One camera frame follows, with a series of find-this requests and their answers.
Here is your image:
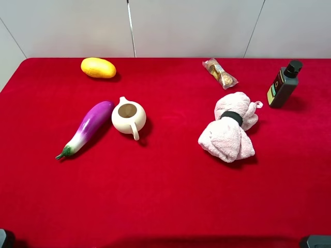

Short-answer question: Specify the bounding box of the cream ceramic pitcher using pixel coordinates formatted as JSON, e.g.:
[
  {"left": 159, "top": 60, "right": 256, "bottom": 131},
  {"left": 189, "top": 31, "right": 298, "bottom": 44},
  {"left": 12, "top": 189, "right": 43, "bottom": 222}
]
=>
[{"left": 111, "top": 97, "right": 146, "bottom": 141}]

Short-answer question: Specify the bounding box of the pink towel with black band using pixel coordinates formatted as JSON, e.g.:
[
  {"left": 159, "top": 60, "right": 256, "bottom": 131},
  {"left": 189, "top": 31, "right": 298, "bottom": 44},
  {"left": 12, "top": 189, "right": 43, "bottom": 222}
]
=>
[{"left": 198, "top": 92, "right": 263, "bottom": 163}]

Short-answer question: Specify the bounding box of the red tablecloth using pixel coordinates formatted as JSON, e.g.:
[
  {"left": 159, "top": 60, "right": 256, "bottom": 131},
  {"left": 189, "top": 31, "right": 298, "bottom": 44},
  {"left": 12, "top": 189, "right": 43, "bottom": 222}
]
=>
[{"left": 1, "top": 58, "right": 330, "bottom": 247}]

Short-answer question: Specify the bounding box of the purple eggplant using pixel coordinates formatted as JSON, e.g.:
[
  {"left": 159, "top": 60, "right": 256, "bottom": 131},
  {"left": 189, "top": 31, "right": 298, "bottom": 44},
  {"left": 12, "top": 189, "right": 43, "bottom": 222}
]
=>
[{"left": 55, "top": 101, "right": 115, "bottom": 160}]

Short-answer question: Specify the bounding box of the wrapped snack packet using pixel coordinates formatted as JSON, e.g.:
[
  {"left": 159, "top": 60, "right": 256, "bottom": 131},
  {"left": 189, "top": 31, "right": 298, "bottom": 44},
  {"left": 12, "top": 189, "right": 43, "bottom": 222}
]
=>
[{"left": 202, "top": 58, "right": 238, "bottom": 89}]

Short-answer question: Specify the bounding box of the yellow mango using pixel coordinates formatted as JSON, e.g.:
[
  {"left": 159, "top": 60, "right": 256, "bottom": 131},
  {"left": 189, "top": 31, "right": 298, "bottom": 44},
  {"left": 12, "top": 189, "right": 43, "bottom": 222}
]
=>
[{"left": 81, "top": 57, "right": 116, "bottom": 79}]

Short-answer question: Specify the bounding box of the black pump bottle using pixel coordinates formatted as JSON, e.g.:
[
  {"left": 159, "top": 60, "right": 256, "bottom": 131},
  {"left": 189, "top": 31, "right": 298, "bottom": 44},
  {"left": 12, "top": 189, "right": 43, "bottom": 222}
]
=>
[{"left": 267, "top": 60, "right": 303, "bottom": 108}]

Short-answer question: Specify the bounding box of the black base bottom right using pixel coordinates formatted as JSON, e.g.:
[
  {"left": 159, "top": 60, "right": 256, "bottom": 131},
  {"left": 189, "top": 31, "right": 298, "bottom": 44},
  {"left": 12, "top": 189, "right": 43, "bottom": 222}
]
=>
[{"left": 299, "top": 235, "right": 331, "bottom": 248}]

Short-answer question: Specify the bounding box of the black base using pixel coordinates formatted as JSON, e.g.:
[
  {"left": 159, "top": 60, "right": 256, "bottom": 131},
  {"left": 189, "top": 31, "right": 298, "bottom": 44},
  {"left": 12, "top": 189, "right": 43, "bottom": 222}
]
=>
[
  {"left": 299, "top": 235, "right": 331, "bottom": 248},
  {"left": 0, "top": 229, "right": 15, "bottom": 248}
]

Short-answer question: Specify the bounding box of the black base bottom left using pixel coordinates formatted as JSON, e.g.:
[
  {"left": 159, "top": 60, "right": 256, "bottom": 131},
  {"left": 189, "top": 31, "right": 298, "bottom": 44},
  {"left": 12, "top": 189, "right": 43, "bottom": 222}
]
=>
[{"left": 0, "top": 229, "right": 15, "bottom": 248}]

